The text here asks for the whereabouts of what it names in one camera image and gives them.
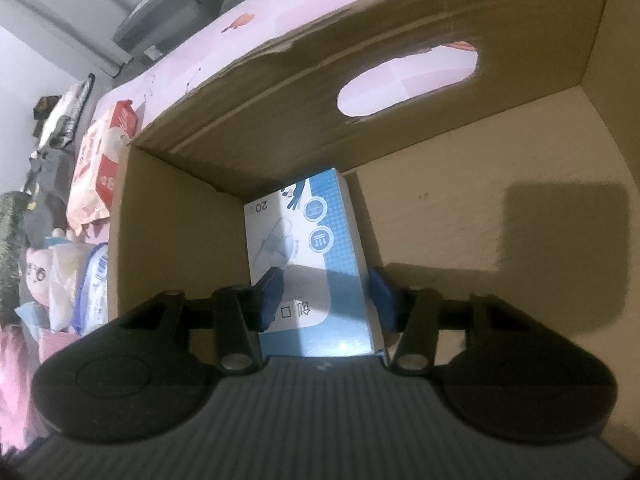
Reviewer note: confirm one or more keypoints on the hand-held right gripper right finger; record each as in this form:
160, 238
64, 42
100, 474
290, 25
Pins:
382, 296

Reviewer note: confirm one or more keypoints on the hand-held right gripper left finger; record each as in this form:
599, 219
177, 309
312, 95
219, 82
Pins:
270, 296

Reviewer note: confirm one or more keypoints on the blue white paper box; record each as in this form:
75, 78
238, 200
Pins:
320, 240

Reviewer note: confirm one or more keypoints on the blue white plastic packet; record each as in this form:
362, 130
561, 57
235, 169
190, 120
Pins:
95, 285

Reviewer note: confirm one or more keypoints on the brown cardboard box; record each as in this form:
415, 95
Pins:
250, 110

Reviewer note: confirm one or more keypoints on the pink pig plush toy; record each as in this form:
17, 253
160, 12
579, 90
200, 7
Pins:
37, 272

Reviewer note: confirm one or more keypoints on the pink cloth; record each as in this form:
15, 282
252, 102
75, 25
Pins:
20, 385

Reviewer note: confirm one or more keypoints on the pink wet wipes pack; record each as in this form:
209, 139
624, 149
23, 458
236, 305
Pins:
100, 160

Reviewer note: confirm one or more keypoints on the light blue cloth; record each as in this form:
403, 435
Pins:
30, 317

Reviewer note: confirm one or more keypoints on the pink printed bed sheet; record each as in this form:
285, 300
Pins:
200, 35

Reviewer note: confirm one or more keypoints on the grey plastic storage box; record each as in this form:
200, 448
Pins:
170, 5

